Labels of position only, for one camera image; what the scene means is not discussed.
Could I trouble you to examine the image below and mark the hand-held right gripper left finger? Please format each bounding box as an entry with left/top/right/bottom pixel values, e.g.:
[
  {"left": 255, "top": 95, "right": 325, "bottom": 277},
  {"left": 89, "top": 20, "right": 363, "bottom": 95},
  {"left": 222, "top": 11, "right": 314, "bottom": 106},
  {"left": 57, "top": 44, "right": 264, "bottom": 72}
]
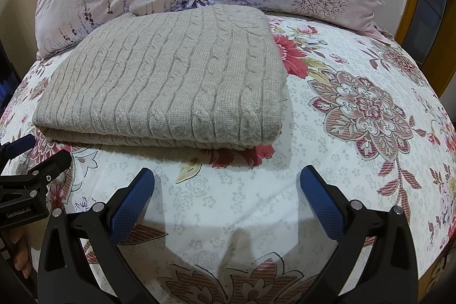
[{"left": 37, "top": 168, "right": 155, "bottom": 304}]

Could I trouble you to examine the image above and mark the beige cable-knit sweater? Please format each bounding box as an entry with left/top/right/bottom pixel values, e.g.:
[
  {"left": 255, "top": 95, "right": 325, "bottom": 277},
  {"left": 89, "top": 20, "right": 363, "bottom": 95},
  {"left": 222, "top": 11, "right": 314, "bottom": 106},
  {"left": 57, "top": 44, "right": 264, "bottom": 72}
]
[{"left": 32, "top": 4, "right": 287, "bottom": 150}]

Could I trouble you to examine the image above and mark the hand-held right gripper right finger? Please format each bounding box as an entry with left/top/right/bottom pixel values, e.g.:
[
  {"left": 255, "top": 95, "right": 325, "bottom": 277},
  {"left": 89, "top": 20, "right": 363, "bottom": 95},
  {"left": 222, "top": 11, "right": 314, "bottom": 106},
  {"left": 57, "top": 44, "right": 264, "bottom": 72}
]
[{"left": 299, "top": 165, "right": 418, "bottom": 304}]

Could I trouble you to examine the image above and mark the white floral bedsheet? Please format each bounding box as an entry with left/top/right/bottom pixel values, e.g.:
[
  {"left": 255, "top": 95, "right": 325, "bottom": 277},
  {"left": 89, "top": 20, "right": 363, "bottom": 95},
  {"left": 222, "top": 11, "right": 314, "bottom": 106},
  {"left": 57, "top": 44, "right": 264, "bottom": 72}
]
[{"left": 0, "top": 10, "right": 456, "bottom": 304}]

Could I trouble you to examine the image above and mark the wooden bed headboard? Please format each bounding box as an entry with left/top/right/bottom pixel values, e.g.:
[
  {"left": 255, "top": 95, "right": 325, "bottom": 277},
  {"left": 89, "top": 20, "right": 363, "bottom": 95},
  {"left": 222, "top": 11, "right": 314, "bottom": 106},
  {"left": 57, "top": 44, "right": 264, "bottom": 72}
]
[{"left": 395, "top": 0, "right": 450, "bottom": 96}]

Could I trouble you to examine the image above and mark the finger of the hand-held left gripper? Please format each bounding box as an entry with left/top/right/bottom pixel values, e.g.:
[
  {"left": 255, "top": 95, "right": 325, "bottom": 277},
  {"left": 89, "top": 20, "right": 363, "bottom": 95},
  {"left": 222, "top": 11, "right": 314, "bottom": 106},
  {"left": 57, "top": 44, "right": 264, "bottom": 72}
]
[
  {"left": 0, "top": 135, "right": 35, "bottom": 162},
  {"left": 0, "top": 149, "right": 72, "bottom": 190}
]

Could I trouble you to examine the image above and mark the person's left hand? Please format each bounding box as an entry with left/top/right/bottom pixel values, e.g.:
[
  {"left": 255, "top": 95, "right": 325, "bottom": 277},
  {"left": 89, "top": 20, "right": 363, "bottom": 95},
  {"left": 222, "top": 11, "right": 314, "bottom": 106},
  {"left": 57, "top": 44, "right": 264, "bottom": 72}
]
[{"left": 10, "top": 227, "right": 33, "bottom": 279}]

